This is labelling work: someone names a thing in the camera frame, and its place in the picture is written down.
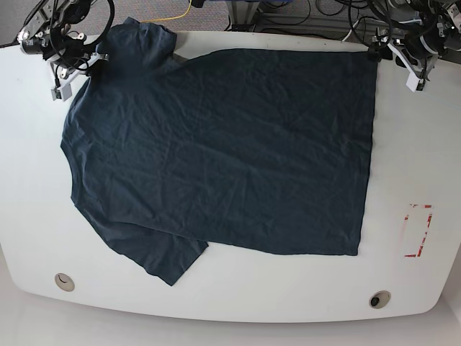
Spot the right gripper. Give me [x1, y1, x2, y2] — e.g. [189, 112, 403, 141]
[45, 45, 109, 85]

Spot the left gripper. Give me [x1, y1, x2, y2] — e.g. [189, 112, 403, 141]
[367, 30, 442, 81]

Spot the dark navy t-shirt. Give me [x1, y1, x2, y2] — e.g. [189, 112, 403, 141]
[61, 19, 377, 285]

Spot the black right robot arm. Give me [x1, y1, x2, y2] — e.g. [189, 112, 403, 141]
[17, 0, 115, 87]

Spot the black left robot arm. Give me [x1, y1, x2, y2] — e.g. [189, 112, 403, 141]
[367, 1, 460, 92]

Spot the red tape rectangle marking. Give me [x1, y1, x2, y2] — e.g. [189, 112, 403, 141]
[400, 204, 434, 258]

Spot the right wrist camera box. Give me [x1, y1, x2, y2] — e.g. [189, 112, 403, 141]
[50, 84, 73, 102]

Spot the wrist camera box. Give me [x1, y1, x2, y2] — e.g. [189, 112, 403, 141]
[406, 74, 426, 92]
[50, 84, 73, 102]

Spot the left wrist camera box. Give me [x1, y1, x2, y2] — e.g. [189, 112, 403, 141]
[406, 74, 426, 92]

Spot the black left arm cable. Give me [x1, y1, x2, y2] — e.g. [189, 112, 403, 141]
[345, 0, 408, 48]

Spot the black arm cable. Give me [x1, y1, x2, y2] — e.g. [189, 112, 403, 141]
[46, 0, 116, 73]
[345, 0, 408, 48]

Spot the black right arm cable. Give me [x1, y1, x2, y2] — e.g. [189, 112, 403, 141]
[46, 0, 116, 73]

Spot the yellow cable on floor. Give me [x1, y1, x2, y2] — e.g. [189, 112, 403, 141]
[140, 0, 192, 25]

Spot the left table cable grommet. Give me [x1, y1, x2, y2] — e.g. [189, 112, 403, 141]
[55, 273, 75, 292]

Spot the table cable grommet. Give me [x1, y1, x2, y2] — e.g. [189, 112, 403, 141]
[369, 290, 391, 309]
[55, 273, 75, 292]

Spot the right table cable grommet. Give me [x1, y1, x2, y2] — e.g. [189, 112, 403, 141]
[369, 290, 391, 309]

